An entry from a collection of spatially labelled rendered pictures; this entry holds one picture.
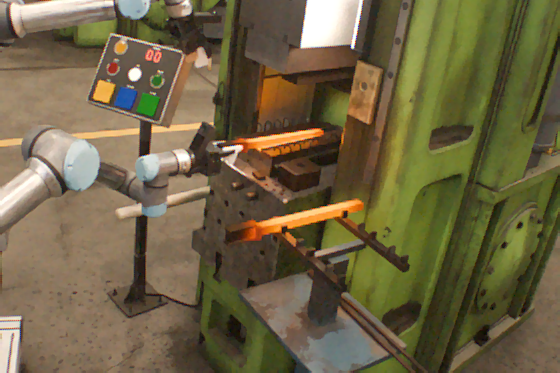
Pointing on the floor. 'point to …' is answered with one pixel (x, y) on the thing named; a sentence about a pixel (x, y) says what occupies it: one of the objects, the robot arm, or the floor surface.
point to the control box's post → (141, 215)
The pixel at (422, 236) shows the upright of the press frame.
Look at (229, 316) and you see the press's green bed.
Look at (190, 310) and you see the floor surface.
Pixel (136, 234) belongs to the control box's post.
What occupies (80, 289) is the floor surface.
